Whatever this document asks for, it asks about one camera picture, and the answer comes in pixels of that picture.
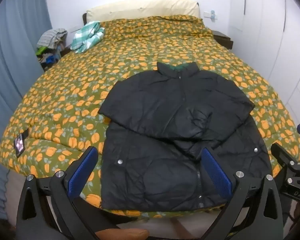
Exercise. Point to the person's left hand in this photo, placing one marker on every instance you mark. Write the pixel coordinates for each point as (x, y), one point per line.
(122, 234)

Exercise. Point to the cream pillow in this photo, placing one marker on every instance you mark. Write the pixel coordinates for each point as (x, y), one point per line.
(142, 8)

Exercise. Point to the black smartphone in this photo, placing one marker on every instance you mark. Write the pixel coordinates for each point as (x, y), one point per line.
(21, 143)

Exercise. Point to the white wardrobe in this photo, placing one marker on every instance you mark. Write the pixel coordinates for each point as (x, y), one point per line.
(270, 30)

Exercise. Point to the dark wooden nightstand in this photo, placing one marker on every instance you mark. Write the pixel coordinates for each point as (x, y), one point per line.
(223, 38)

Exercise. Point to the green orange floral bedspread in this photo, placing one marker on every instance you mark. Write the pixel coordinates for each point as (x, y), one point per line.
(90, 80)

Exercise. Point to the wall socket with blue plug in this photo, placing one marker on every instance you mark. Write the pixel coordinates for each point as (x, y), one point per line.
(212, 14)

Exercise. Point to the dark wooden headboard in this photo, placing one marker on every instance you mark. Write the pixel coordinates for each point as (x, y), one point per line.
(84, 17)

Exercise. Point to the black puffer jacket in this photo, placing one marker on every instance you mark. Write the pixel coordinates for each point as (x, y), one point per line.
(165, 120)

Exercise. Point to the pile of assorted clothes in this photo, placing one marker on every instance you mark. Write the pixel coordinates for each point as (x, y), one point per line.
(51, 46)

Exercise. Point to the green white plaid cloth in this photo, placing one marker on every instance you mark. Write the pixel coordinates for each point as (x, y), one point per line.
(87, 36)

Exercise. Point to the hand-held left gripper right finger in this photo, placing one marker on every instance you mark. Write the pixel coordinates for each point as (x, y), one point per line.
(216, 172)

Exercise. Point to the blue curtain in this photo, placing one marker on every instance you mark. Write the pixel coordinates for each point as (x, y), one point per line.
(12, 67)

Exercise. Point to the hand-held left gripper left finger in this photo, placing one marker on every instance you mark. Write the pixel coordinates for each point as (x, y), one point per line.
(81, 172)

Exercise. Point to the white mattress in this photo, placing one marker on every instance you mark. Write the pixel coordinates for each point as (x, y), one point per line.
(165, 223)

